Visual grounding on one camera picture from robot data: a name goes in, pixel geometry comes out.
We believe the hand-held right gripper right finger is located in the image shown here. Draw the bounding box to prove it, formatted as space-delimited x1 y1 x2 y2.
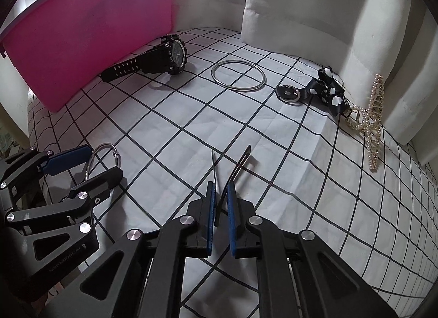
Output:
226 181 399 318

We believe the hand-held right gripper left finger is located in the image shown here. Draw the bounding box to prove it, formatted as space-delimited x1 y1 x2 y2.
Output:
51 181 217 318

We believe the large silver bangle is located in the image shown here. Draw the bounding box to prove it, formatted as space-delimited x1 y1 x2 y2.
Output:
211 60 266 93

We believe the small silver bangle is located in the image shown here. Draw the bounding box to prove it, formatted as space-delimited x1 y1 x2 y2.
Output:
82 143 122 182

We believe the thin black headband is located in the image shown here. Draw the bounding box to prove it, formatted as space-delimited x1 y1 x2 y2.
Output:
210 144 254 227

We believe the pink plastic basin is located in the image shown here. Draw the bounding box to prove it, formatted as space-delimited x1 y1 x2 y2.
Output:
0 0 180 113

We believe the black wrist watch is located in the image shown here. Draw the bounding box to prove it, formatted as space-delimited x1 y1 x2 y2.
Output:
101 34 188 82

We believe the black cloud-print bow keychain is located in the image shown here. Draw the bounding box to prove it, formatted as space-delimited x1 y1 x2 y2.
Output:
275 67 351 117

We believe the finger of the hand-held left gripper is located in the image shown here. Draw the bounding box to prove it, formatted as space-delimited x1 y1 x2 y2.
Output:
0 144 93 212
5 167 124 293

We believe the pearl hair clip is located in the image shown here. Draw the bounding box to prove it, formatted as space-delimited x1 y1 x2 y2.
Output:
345 73 385 170

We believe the white curtain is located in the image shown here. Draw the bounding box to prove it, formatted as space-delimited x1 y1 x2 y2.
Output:
0 0 438 182

